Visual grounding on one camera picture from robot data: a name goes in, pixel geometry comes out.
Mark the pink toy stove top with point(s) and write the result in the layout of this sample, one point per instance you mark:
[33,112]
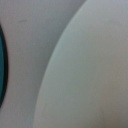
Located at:
[32,29]

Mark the large grey bowl pan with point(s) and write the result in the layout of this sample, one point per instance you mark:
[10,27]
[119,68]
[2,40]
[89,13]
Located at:
[86,81]

